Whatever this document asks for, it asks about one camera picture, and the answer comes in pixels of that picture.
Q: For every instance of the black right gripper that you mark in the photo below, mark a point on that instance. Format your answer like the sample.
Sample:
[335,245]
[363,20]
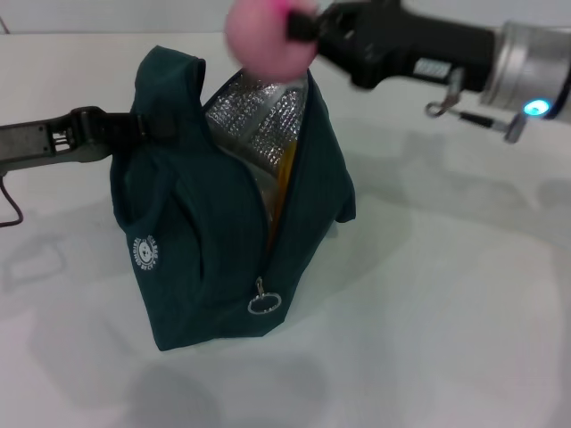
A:
[392,40]

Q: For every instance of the yellow banana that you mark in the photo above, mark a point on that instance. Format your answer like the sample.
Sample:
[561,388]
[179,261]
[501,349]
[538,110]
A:
[285,174]

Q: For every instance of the dark teal insulated lunch bag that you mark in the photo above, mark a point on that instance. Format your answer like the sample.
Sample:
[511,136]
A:
[201,232]

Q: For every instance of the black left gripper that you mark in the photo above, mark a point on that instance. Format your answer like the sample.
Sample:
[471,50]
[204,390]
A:
[44,142]

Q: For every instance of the pink peach toy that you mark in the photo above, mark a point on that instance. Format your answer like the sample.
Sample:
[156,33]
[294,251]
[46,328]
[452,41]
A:
[263,40]

